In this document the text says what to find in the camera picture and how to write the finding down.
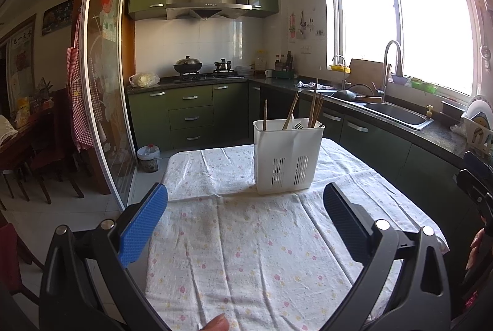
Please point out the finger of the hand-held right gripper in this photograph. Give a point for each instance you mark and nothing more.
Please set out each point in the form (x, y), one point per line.
(479, 196)
(479, 163)

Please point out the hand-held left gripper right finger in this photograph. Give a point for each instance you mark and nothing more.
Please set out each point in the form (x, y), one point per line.
(346, 223)

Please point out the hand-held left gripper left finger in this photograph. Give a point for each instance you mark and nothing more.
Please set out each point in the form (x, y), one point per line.
(142, 223)

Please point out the white plastic utensil holder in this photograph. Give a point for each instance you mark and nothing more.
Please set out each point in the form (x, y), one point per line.
(265, 154)

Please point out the wooden chopstick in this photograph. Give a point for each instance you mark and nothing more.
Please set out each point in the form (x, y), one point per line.
(265, 115)
(319, 107)
(312, 111)
(294, 102)
(289, 113)
(316, 84)

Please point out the person's right hand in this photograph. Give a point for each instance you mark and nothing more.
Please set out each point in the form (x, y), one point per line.
(477, 250)

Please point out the person's left hand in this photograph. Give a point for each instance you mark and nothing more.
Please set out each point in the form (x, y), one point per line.
(217, 324)

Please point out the white dish rack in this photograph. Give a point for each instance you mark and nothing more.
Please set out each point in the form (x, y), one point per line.
(479, 140)

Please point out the dark stone kitchen countertop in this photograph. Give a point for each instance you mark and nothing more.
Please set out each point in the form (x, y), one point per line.
(439, 132)

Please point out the white plates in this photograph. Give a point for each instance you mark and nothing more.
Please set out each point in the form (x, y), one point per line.
(479, 109)

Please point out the small white trash bin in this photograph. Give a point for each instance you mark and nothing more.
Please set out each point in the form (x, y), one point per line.
(148, 157)

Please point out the steel kitchen sink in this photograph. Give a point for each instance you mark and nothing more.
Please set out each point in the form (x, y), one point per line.
(396, 115)

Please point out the white floral tablecloth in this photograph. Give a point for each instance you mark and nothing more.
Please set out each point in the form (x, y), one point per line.
(250, 258)

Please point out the dark wooden chair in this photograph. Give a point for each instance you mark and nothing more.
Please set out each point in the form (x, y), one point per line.
(61, 146)

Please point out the purple bowl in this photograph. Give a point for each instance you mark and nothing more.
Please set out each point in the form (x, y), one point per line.
(399, 79)

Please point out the green lower kitchen cabinets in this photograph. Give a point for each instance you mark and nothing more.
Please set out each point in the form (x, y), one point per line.
(192, 115)

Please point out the black pan by sink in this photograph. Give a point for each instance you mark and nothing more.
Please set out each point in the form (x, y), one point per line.
(346, 95)

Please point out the tall steel faucet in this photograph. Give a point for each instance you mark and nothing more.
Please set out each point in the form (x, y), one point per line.
(386, 69)

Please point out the red checked apron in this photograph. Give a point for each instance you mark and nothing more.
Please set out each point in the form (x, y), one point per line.
(79, 104)

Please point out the red chair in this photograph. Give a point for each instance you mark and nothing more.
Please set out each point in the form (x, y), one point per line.
(11, 261)

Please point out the crumpled dish rag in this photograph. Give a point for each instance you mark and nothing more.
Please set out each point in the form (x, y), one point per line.
(314, 86)

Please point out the sliding glass door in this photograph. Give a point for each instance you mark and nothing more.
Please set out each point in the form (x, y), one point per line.
(111, 84)

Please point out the clear plastic bag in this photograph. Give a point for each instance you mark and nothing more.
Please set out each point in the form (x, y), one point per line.
(144, 80)

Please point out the wooden cutting board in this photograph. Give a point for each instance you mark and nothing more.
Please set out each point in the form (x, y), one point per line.
(366, 71)

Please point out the dark wooden dining table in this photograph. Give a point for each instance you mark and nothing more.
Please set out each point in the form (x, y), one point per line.
(15, 146)

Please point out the yellow sink basket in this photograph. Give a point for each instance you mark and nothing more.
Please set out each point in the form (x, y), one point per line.
(339, 68)

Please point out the kitchen window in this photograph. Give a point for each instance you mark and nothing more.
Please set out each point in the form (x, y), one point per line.
(423, 15)

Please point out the small steel faucet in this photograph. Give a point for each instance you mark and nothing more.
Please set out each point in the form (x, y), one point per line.
(342, 59)

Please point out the black wok with lid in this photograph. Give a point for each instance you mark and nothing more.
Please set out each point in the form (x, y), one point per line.
(187, 65)

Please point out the black gas hob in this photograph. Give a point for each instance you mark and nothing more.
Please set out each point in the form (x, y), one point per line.
(215, 76)

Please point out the white lace cloth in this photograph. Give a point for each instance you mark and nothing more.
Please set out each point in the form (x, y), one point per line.
(7, 127)

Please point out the group of condiment bottles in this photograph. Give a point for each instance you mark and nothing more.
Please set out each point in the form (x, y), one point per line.
(285, 63)

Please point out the small black kettle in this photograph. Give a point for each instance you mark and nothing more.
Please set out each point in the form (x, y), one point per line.
(223, 65)

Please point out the glass jar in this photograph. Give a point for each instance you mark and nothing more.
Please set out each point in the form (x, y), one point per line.
(260, 59)

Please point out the white wall socket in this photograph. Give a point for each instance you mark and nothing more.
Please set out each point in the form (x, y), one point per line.
(306, 49)

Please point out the framed wall picture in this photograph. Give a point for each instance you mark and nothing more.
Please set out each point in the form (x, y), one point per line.
(21, 73)

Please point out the dark wall poster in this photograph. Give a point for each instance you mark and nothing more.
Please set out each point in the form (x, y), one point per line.
(57, 17)

